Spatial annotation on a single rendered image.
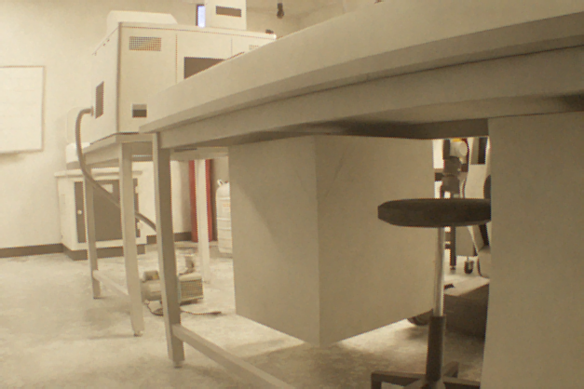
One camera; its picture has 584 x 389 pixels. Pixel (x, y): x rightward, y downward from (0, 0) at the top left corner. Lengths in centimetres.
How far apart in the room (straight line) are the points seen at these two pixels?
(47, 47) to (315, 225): 432
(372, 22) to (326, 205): 72
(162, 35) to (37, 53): 310
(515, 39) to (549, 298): 53
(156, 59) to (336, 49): 150
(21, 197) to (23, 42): 161
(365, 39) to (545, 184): 43
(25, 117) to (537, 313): 484
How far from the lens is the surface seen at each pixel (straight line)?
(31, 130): 518
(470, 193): 209
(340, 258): 150
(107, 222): 463
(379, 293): 164
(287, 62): 106
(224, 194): 428
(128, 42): 232
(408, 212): 122
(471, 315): 202
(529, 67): 72
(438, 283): 139
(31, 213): 517
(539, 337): 103
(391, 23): 84
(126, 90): 226
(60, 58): 537
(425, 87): 83
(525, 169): 100
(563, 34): 65
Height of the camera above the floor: 71
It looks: 3 degrees down
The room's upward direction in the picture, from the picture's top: 2 degrees counter-clockwise
